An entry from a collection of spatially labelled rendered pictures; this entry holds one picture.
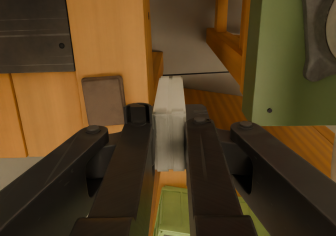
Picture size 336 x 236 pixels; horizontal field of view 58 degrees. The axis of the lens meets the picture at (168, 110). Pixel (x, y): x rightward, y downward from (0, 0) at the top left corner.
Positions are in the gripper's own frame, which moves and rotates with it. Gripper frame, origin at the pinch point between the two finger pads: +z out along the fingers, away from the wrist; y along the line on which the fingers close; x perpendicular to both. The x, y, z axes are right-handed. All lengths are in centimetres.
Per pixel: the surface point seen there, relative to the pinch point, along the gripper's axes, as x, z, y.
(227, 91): -38, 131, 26
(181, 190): -40, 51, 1
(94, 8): 5.3, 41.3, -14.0
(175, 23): -4, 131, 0
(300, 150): -41, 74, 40
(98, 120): -15.3, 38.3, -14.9
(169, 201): -40, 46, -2
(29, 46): -1.1, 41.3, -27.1
